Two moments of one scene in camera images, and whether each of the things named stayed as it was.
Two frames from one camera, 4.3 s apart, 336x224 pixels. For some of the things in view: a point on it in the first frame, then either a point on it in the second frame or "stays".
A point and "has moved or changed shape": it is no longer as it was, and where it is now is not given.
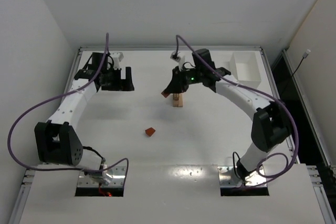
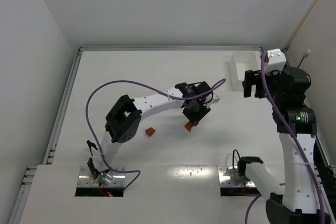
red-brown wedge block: [149, 131] stays
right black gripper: [178, 80] → [252, 83]
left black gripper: [117, 86] → [197, 114]
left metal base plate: [106, 176] stays
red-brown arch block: [165, 94] has moved or changed shape
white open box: [244, 67] stays
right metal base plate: [228, 178] stays
